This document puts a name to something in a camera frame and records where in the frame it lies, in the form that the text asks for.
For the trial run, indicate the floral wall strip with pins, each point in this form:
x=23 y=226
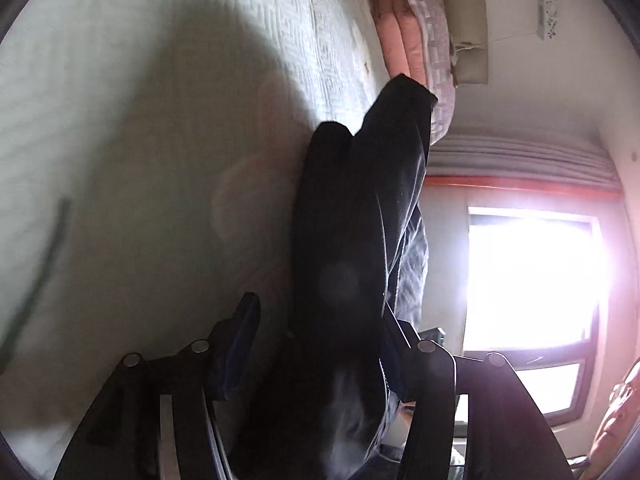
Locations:
x=548 y=0

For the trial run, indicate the white quilted bed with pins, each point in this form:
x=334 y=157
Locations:
x=125 y=110

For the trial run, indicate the peach cloth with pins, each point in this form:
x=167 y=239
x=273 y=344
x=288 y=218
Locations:
x=617 y=420

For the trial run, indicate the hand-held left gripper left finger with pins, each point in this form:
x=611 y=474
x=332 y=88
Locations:
x=239 y=335

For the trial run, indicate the pink folded blanket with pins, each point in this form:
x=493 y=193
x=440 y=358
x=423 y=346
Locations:
x=400 y=30

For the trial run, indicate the grey curtain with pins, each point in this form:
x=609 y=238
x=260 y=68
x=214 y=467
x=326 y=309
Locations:
x=520 y=157

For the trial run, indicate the beige padded headboard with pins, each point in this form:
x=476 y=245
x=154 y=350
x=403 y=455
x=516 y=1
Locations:
x=465 y=10

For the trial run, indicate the black pants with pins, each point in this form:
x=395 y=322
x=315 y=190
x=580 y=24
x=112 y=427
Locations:
x=350 y=235

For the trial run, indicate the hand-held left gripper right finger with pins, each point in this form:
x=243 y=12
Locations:
x=406 y=360

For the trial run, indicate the orange window frame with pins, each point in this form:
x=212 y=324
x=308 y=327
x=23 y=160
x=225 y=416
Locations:
x=525 y=187

